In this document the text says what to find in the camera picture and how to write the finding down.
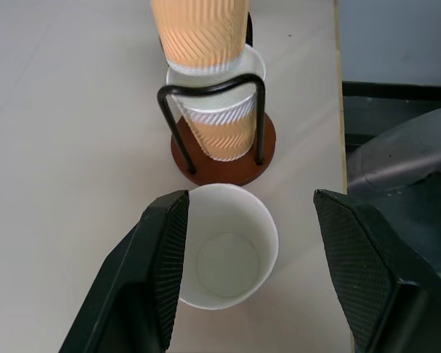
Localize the orange white ribbed paper cup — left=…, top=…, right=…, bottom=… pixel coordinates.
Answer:
left=165, top=44, right=268, bottom=163
left=150, top=0, right=251, bottom=74

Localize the wire cup holder wooden base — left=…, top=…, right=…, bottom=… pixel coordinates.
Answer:
left=156, top=10, right=277, bottom=187

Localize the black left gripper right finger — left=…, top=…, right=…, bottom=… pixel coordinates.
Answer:
left=313, top=188, right=441, bottom=353

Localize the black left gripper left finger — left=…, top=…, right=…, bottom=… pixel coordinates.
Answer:
left=58, top=189, right=190, bottom=353

